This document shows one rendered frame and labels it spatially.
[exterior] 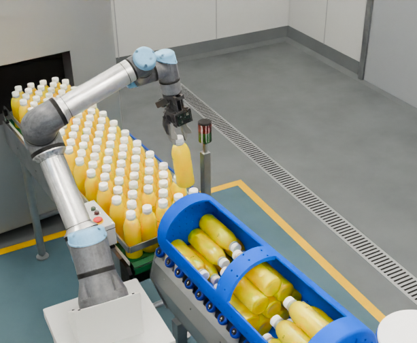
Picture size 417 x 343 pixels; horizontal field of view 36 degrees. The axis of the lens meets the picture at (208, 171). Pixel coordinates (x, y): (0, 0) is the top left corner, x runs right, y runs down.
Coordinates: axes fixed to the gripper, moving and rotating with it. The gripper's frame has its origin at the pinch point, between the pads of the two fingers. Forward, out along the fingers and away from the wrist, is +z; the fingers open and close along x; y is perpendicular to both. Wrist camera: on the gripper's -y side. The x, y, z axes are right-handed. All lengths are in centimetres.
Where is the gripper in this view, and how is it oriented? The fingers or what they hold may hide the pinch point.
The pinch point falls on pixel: (178, 139)
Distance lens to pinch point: 239.9
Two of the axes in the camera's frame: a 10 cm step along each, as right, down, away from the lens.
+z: 1.5, 8.5, 5.1
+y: 5.6, 3.5, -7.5
